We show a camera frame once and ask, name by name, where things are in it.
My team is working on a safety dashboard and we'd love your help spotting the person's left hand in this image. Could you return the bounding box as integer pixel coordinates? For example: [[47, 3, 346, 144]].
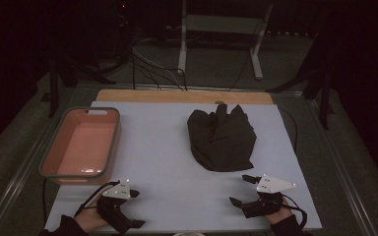
[[75, 204, 110, 234]]

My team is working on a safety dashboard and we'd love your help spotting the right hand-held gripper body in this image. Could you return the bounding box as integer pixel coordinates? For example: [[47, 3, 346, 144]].
[[241, 173, 297, 219]]

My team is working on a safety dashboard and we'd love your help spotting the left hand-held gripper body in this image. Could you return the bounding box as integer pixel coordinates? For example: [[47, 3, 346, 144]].
[[95, 178, 136, 235]]

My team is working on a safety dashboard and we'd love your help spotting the metal floor rail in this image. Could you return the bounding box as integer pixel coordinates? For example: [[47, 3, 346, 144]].
[[78, 83, 305, 98], [307, 97, 378, 236], [0, 104, 67, 236]]

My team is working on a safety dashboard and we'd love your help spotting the light wooden board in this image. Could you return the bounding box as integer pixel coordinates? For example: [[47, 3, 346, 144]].
[[94, 88, 275, 106]]

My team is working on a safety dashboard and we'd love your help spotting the black cable under basin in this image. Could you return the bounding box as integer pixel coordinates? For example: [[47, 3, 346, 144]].
[[40, 177, 49, 228]]

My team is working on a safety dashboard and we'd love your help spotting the person's right hand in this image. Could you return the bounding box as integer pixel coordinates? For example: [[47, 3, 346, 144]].
[[264, 197, 293, 226]]

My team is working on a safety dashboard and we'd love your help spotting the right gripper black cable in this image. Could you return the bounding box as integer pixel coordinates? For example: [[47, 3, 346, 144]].
[[281, 193, 309, 231]]

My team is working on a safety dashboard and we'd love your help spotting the white metal stand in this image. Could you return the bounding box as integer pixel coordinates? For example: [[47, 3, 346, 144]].
[[177, 0, 275, 81]]

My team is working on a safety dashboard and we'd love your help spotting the white floor cable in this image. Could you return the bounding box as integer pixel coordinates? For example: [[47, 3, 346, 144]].
[[130, 44, 185, 91]]

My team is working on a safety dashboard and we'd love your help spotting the dark cloth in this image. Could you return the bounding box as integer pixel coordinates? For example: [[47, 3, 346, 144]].
[[186, 103, 258, 173]]

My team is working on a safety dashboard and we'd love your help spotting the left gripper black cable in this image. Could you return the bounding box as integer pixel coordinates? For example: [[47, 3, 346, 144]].
[[74, 180, 121, 218]]

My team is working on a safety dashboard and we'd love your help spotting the black looped floor cable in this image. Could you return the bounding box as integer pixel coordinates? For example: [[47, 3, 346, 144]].
[[165, 67, 189, 91]]

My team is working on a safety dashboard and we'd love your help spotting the black cable beside table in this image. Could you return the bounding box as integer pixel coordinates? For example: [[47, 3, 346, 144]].
[[278, 106, 299, 153]]

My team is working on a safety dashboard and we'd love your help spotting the pink plastic basin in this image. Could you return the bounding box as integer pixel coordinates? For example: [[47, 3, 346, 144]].
[[38, 105, 122, 187]]

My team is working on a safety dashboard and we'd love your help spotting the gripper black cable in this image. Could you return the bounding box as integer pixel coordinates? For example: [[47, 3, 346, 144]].
[[281, 193, 309, 231], [74, 180, 121, 218]]

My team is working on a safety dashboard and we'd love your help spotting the thin black floor cable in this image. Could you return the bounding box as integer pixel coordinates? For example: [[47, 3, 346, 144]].
[[227, 48, 254, 92]]

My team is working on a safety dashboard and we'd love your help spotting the white table board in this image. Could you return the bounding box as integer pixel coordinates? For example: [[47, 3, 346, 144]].
[[42, 100, 324, 235]]

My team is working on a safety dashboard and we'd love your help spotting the black tripod stand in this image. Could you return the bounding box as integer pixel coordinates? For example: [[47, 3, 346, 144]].
[[265, 30, 337, 131], [40, 53, 118, 119]]

